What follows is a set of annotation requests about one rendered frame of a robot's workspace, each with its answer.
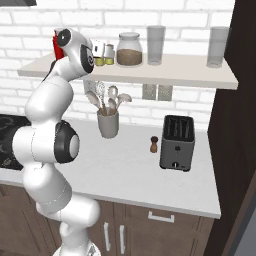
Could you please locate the red bottle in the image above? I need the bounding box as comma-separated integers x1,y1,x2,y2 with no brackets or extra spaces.
52,29,65,61

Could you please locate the grey wall socket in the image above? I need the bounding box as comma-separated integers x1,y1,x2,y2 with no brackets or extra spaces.
83,79,98,97
157,84,174,102
141,83,157,101

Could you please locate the brown cupboard door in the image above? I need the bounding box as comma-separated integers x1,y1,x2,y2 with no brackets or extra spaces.
113,201,130,256
87,199,117,256

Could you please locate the tall dark brown cabinet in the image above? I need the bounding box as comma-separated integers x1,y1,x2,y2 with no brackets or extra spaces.
202,0,256,256

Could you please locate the dark extractor hood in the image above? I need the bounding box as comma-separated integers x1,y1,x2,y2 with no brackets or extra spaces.
0,0,38,7

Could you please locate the white drawer handle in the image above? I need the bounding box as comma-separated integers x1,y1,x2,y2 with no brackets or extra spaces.
147,210,176,224

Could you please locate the white door handle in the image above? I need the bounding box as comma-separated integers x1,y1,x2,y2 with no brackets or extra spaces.
118,224,127,256
102,221,111,252

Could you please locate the brown wooden shaker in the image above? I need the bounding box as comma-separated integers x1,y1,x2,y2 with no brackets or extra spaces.
149,135,159,154

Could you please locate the beige wall shelf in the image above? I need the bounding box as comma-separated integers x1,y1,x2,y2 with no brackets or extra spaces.
17,52,240,91

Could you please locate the dark grey toaster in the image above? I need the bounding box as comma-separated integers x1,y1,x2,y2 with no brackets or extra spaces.
158,114,197,173

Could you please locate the pale wooden spoon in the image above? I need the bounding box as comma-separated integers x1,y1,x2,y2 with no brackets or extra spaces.
115,92,133,113
107,85,120,105
85,90,102,113

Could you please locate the tall clear drinking glass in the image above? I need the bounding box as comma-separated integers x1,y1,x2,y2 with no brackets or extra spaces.
146,25,167,66
206,26,231,69

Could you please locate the brown drawer front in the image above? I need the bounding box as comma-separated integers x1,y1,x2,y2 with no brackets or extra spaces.
126,203,215,256

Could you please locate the brown cupboard panel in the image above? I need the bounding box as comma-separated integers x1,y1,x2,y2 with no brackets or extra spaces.
0,183,63,256

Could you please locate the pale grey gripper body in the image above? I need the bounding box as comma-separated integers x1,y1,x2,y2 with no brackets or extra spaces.
104,43,117,60

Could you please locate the black hob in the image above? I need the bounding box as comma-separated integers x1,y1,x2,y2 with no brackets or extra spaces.
0,113,33,171

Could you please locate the glass jar with brown contents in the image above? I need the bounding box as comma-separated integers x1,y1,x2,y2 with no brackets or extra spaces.
115,31,144,68

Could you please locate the wire whisk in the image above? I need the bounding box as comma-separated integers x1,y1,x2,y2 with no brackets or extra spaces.
95,81,107,109

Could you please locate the grey utensil pot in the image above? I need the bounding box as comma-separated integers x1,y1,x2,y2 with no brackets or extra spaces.
96,110,120,140

